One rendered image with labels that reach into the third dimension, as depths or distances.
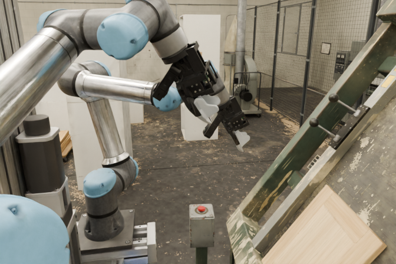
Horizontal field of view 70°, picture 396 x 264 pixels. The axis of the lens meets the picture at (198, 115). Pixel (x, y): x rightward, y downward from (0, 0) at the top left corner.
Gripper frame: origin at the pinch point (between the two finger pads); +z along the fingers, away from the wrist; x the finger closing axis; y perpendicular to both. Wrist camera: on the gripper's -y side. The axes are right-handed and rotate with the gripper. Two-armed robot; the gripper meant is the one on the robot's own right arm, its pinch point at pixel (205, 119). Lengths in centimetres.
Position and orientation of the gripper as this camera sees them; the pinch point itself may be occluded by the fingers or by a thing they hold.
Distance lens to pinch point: 73.7
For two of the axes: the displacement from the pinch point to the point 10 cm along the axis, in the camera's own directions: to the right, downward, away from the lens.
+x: 1.8, -6.0, 7.8
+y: 8.7, -2.7, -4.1
